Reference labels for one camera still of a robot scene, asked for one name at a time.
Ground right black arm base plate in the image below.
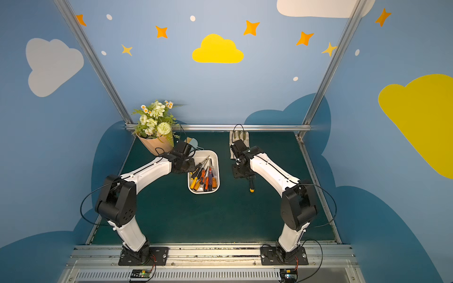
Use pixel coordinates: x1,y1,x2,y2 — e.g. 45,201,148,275
260,245,309,265

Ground aluminium frame post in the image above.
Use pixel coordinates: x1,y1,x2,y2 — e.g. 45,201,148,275
302,0,368,126
54,0,133,125

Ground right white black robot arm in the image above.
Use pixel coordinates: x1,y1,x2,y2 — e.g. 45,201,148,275
230,140,321,259

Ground white green artificial flowers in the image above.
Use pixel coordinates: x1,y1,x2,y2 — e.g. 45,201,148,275
132,100,178,141

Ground right small circuit board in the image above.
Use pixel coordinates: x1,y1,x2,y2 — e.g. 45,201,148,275
279,269,298,283

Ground small circuit board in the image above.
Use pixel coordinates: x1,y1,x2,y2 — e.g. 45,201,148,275
130,270,152,281
279,269,298,283

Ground beige work glove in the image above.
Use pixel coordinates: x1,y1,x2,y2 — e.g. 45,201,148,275
229,130,250,147

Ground tan flower pot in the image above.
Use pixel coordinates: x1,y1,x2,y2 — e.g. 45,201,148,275
135,131,174,156

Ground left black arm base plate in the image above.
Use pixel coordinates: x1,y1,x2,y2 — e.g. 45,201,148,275
118,245,169,266

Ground right aluminium frame post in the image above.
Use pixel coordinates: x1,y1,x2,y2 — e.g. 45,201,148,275
302,0,368,126

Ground left aluminium frame post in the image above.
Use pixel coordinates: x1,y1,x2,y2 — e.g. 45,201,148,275
54,0,133,125

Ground yellow handle screwdriver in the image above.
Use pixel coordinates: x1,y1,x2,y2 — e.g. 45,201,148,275
190,161,206,191

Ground left small circuit board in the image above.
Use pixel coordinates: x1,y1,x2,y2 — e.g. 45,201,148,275
130,270,152,281

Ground white plastic storage box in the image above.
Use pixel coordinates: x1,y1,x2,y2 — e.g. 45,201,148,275
187,150,220,195

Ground orange black screwdriver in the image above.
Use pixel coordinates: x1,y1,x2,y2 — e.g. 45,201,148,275
206,159,214,192

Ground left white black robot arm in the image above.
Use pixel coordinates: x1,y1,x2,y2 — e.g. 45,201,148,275
94,141,195,258

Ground black yellow screwdriver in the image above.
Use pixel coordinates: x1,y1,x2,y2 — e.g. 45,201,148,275
248,175,255,193

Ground horizontal aluminium frame rail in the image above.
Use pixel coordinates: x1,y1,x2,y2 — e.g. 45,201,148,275
125,123,312,132

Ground front aluminium mounting rail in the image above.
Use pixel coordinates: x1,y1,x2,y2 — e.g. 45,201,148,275
59,241,365,283

